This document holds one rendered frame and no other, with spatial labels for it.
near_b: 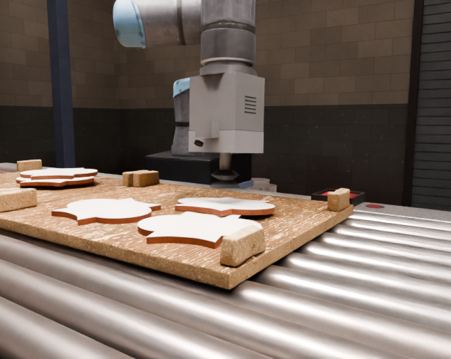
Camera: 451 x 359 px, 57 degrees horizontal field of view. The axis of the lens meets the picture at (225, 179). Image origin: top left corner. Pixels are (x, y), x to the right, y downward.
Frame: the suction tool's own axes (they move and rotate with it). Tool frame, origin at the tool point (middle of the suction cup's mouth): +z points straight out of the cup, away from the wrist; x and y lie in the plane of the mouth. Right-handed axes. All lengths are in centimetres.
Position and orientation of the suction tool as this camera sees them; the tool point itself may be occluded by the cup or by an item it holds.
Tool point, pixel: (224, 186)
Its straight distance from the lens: 58.6
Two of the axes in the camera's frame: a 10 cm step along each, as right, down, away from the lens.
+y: 7.6, 0.6, -6.5
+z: -0.2, 10.0, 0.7
